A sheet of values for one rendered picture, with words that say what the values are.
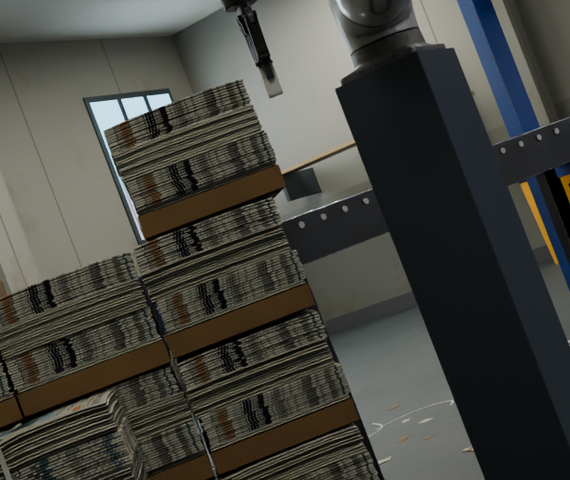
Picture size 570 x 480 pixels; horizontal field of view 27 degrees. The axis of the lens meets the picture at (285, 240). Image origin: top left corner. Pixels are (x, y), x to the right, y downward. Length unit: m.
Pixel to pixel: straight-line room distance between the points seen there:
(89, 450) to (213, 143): 0.65
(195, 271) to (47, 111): 6.92
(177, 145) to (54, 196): 6.58
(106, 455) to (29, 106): 7.15
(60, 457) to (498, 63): 2.65
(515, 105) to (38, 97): 5.47
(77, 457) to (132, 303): 0.39
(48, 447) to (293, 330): 0.55
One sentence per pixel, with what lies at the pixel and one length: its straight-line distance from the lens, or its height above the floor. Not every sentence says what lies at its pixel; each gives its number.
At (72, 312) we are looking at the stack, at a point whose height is 0.75.
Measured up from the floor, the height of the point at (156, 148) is 0.99.
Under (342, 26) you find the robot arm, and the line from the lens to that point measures 2.49.
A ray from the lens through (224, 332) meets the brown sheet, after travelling 2.24.
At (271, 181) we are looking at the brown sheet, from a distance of 2.27.
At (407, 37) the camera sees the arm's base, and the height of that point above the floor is 1.04.
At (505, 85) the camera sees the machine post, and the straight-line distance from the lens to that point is 4.22.
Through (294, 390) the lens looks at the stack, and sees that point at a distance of 2.27.
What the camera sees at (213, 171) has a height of 0.91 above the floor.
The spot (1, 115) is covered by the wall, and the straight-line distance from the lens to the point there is 8.77.
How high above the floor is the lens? 0.70
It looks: 1 degrees up
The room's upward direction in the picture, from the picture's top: 21 degrees counter-clockwise
